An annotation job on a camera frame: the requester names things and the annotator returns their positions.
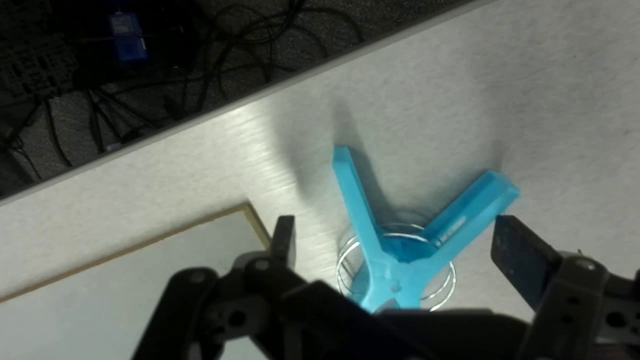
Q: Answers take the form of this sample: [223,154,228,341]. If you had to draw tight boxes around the black perforated crate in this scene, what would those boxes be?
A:
[0,31,81,101]

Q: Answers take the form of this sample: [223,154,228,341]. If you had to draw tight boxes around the tangle of black cables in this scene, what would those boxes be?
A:
[0,0,365,181]

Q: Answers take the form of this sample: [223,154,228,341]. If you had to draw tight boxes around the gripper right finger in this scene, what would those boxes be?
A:
[490,215,640,360]

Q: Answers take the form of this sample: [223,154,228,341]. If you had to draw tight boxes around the white board with wooden edge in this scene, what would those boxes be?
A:
[0,202,273,360]

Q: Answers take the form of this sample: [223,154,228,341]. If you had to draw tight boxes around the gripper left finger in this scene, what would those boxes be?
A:
[131,215,351,360]

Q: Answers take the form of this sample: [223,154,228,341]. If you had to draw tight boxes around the blue plastic spring clip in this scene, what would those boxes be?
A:
[332,145,521,315]

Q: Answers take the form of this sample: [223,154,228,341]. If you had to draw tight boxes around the blue box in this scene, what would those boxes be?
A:
[108,11,150,64]

